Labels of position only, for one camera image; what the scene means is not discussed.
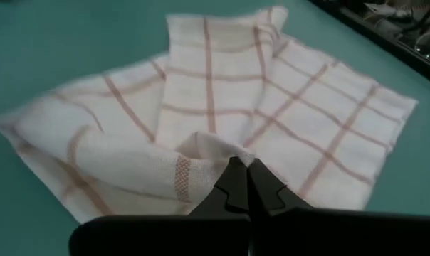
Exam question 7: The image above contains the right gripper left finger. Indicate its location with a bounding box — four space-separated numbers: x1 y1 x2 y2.
68 155 252 256

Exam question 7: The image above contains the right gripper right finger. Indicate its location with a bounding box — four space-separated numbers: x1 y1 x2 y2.
246 157 430 256

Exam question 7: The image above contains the white red-checked towel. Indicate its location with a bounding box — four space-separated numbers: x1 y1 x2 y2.
0 4 420 225

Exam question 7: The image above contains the black table frame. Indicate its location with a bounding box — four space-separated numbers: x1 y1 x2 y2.
307 0 430 90

